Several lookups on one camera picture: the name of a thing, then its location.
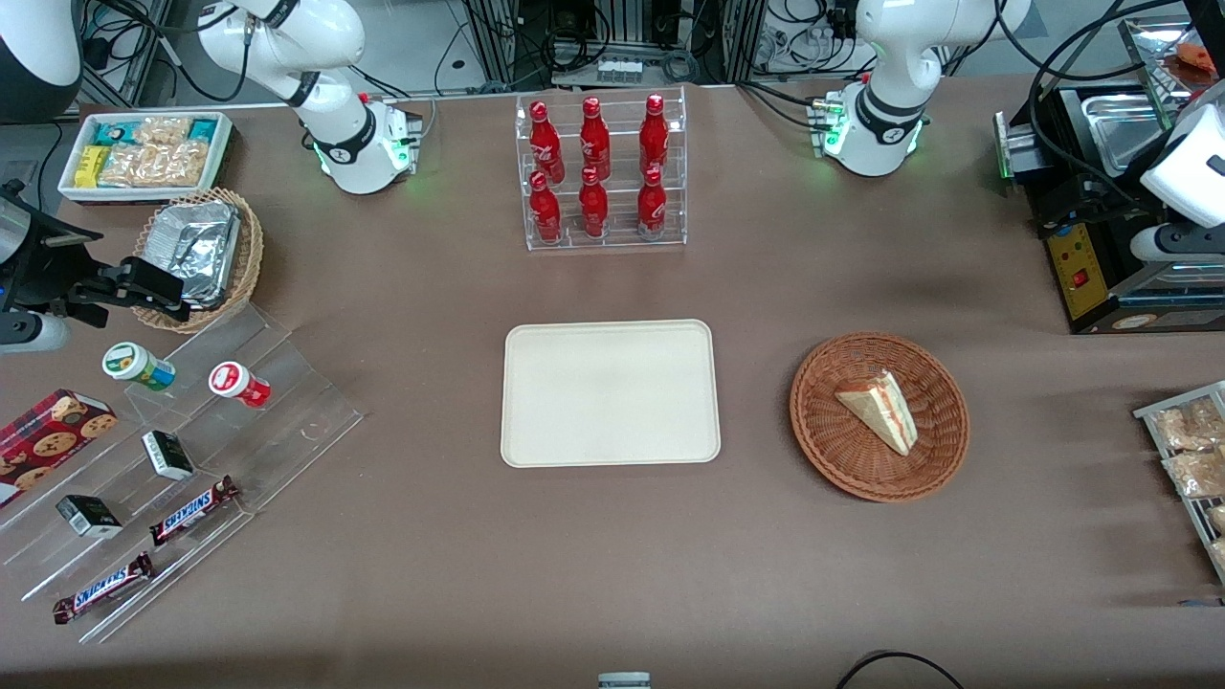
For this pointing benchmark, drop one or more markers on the clear acrylic bottle rack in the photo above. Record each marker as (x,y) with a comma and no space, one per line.
(622,215)

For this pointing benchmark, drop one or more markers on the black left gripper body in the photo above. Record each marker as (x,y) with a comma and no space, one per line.
(1087,200)

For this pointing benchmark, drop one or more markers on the small black box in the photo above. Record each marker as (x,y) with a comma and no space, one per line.
(88,517)
(167,455)

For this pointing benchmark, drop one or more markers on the cream plastic tray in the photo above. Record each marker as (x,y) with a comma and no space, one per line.
(593,402)

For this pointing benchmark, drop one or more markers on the green lid snack cup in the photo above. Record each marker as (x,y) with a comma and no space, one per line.
(134,364)

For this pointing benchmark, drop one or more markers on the red cola bottle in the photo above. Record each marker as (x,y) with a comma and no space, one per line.
(593,206)
(652,206)
(545,211)
(595,139)
(545,144)
(654,134)

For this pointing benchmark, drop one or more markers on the silver foil package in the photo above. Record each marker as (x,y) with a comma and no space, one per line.
(196,249)

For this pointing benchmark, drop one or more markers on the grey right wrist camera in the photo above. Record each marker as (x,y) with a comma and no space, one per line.
(33,333)

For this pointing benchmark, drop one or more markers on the yellow snack packet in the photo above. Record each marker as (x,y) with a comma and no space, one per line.
(90,166)

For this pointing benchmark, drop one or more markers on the large rice cracker bag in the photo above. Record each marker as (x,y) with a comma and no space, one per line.
(158,165)

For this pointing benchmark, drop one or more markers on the aluminium frame rack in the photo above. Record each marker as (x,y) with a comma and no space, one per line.
(622,24)

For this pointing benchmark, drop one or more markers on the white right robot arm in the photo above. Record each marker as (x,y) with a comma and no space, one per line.
(335,38)

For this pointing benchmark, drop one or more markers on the Snickers chocolate bar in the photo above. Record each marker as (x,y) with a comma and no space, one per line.
(103,588)
(191,510)

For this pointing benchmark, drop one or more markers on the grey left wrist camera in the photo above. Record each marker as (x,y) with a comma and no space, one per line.
(1182,244)

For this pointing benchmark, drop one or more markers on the small wicker basket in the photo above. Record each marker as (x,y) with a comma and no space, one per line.
(251,258)

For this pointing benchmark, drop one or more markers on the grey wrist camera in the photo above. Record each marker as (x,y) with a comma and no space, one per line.
(33,333)
(1182,244)

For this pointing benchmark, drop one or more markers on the red lid snack cup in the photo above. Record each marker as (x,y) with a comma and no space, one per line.
(237,383)

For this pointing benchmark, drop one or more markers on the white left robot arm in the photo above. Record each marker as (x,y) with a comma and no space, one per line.
(890,67)

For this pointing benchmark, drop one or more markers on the clear bagged snack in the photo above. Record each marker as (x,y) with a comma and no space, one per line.
(1187,426)
(1196,474)
(1217,519)

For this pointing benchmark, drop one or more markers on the white plastic snack bin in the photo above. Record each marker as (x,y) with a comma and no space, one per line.
(225,144)

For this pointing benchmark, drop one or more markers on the white power strip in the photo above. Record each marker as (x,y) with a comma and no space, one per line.
(619,71)

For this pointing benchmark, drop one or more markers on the grey device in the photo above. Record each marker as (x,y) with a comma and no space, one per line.
(624,680)

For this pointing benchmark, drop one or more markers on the steel food pan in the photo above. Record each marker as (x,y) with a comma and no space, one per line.
(1120,124)

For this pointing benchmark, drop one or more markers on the large round wicker basket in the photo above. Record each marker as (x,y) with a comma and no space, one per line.
(842,450)

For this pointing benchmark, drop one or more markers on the red cookie box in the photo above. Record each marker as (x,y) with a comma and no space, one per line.
(48,440)

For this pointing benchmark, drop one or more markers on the triangular sandwich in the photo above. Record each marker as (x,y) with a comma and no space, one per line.
(880,411)

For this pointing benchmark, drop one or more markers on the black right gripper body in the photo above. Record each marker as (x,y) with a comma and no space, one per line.
(48,265)

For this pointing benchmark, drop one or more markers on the clear acrylic stepped display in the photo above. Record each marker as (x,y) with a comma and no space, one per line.
(287,421)

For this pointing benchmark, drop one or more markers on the teal snack packet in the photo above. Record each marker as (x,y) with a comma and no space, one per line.
(117,132)

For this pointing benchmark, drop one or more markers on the black hot food display case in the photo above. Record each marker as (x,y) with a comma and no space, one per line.
(1077,277)

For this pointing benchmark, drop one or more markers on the small rice cracker bag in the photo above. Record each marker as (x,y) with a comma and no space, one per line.
(165,129)

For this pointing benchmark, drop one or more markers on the orange fried food piece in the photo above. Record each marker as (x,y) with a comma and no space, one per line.
(1196,55)

